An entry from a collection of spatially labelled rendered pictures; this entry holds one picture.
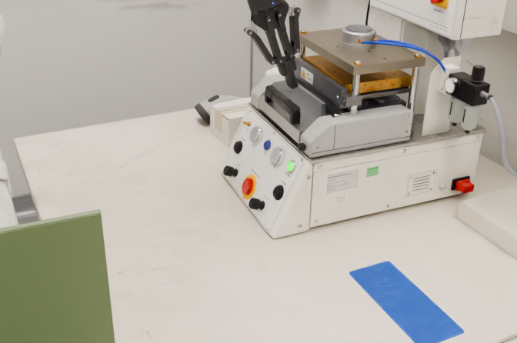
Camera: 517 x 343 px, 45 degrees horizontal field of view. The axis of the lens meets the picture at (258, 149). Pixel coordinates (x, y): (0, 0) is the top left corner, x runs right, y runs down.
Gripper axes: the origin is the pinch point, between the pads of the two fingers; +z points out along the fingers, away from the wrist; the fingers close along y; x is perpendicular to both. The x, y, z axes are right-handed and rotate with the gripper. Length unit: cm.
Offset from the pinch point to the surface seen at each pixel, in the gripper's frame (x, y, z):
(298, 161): 13.0, 8.0, 13.2
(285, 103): 3.3, 4.0, 4.7
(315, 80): -0.1, -5.6, 4.9
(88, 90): -143, 43, 40
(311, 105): 2.9, -2.0, 8.6
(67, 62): -143, 45, 25
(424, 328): 51, 7, 31
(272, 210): 12.5, 16.9, 22.1
